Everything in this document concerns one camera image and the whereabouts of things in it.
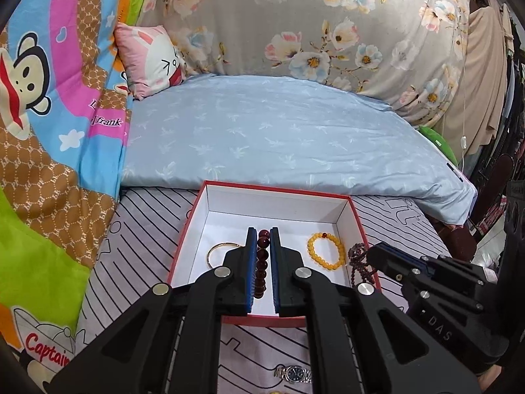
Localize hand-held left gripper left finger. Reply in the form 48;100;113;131
49;227;257;394

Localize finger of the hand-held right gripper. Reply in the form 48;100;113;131
422;254;500;286
366;242;487;313

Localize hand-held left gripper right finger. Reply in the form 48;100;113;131
268;227;482;394

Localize dark red bead bracelet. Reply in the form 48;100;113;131
255;228;271;299

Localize garnet small bead bracelet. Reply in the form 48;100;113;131
348;243;376;288

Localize red jewelry box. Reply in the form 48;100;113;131
168;180;382;328

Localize silver wrist watch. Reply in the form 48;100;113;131
274;364;316;384

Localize dark cloth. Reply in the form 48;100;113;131
427;213;478;261

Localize gold bangle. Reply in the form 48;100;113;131
206;242;242;272

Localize striped grey bed sheet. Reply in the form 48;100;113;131
74;186;456;394

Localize green pillow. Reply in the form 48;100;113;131
418;126;462;169

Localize light blue pillow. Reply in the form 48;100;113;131
121;74;478;226

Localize dark hanging clothes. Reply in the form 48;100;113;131
472;0;525;198

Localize beige hanging garment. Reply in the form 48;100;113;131
435;6;515;169

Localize cartoon monkey printed blanket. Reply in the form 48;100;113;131
0;0;154;394

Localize pink bunny pillow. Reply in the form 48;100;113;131
114;25;188;100

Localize grey floral quilt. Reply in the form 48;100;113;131
137;0;472;128

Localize yellow bead bracelet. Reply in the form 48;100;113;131
307;232;347;271

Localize white cable with switch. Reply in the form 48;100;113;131
441;0;469;173

